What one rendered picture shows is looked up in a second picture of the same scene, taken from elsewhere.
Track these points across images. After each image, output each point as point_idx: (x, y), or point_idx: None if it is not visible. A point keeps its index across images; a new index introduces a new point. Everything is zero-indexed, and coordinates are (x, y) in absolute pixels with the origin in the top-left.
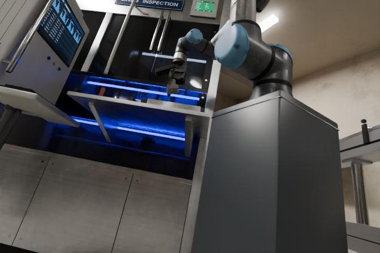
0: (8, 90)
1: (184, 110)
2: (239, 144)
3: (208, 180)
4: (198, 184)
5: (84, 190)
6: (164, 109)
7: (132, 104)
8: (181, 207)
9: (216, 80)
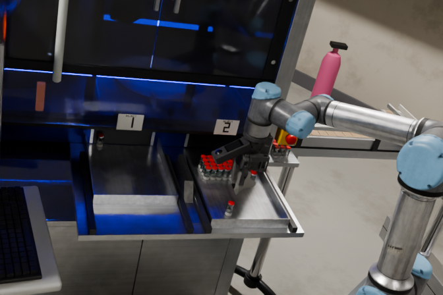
0: (15, 294)
1: (269, 235)
2: None
3: None
4: None
5: (70, 257)
6: (241, 238)
7: (193, 238)
8: (219, 250)
9: (294, 61)
